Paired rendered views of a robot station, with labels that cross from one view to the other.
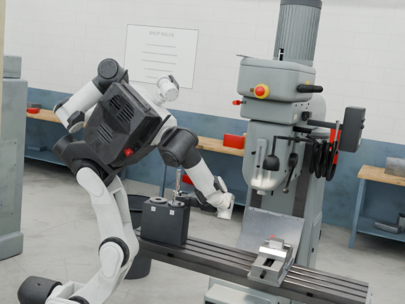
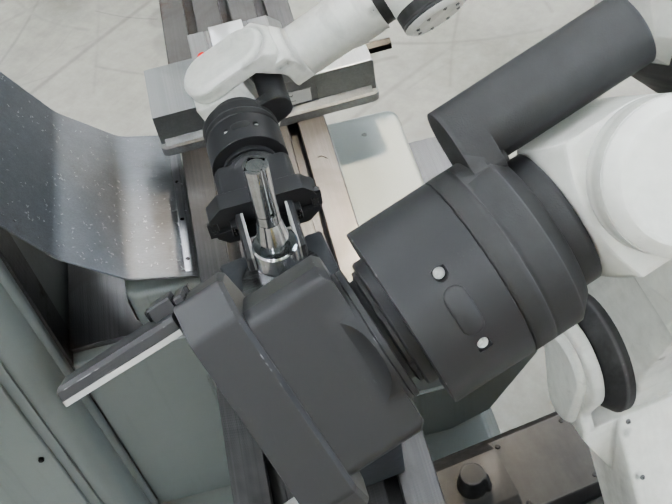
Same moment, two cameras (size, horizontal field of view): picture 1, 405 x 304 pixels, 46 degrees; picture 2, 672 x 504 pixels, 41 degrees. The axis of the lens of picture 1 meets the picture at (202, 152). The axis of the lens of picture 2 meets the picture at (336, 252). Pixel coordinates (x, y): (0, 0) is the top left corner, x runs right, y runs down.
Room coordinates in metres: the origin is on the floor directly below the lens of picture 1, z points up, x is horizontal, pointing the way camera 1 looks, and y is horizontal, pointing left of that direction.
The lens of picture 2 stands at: (2.53, 0.67, 1.88)
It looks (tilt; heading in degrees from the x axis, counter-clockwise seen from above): 50 degrees down; 244
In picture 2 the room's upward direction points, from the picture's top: 11 degrees counter-clockwise
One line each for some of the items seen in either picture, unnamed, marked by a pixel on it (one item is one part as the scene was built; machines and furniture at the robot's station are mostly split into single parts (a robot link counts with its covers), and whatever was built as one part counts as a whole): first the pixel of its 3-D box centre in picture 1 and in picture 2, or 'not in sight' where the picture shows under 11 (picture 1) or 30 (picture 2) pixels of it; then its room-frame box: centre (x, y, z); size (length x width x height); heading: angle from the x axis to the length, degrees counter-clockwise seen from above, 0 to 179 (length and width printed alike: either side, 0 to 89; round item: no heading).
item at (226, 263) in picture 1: (238, 265); (268, 193); (2.19, -0.24, 0.90); 1.24 x 0.23 x 0.08; 68
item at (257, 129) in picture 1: (267, 154); not in sight; (2.17, -0.30, 1.47); 0.21 x 0.19 x 0.32; 68
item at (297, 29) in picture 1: (296, 32); not in sight; (2.40, -0.39, 2.05); 0.20 x 0.20 x 0.32
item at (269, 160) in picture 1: (271, 161); not in sight; (1.95, -0.29, 1.47); 0.07 x 0.07 x 0.06
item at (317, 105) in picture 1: (296, 110); not in sight; (2.63, -0.49, 1.66); 0.80 x 0.23 x 0.20; 158
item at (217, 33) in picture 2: (276, 245); (231, 50); (2.13, -0.40, 1.05); 0.06 x 0.05 x 0.06; 70
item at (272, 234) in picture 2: (178, 180); (265, 205); (2.32, 0.10, 1.26); 0.03 x 0.03 x 0.11
